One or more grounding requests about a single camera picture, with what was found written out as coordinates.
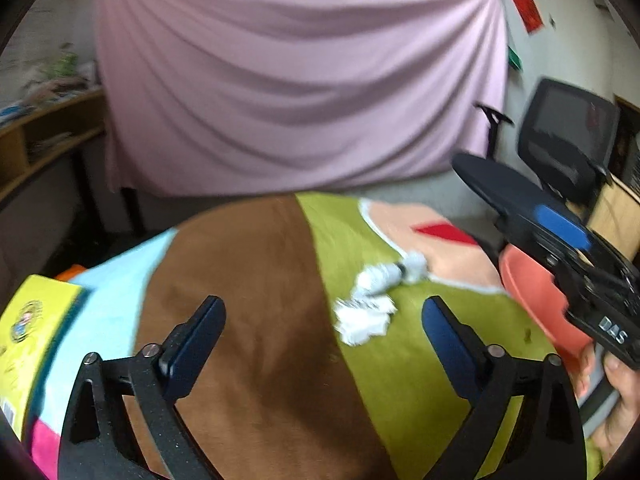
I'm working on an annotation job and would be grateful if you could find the white tissue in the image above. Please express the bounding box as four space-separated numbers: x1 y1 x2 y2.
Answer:
333 296 397 347

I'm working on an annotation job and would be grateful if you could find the person's right hand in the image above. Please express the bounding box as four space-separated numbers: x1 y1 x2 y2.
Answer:
572 344 639 466

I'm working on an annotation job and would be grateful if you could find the wooden desk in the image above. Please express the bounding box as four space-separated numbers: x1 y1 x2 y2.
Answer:
587 177 640 261

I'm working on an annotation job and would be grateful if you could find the coral pink bowl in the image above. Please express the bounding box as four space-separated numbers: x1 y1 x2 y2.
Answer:
499 244 591 373

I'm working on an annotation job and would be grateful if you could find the black office chair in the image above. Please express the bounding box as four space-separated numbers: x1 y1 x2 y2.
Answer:
452 77 620 223

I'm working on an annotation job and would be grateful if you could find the yellow book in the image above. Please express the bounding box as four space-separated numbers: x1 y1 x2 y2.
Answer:
1 274 84 439

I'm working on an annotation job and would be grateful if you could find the grey white crumpled wrapper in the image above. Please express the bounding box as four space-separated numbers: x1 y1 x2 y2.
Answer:
352 252 428 298

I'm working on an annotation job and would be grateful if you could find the multicolour patchwork blanket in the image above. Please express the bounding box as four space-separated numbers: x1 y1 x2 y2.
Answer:
30 193 553 479

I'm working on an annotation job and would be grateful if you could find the wooden shelf unit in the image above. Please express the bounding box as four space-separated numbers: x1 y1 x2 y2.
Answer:
1 89 106 203

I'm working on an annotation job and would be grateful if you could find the pink hanging sheet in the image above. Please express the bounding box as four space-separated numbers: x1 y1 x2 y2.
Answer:
94 0 508 196

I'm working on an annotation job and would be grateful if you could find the red wall paper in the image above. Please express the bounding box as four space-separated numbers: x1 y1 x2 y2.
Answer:
512 0 544 35

